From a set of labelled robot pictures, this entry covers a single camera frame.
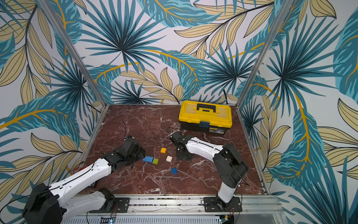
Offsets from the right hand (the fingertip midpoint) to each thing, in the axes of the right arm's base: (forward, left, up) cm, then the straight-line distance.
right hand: (183, 156), depth 89 cm
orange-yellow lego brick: (+5, +13, -1) cm, 14 cm away
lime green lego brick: (-2, +18, -1) cm, 18 cm away
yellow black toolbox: (+18, -17, +16) cm, 30 cm away
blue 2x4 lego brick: (-1, +22, 0) cm, 22 cm away
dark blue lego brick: (-9, +6, -1) cm, 11 cm away
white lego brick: (-1, +9, 0) cm, 10 cm away
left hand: (-1, +24, +6) cm, 25 cm away
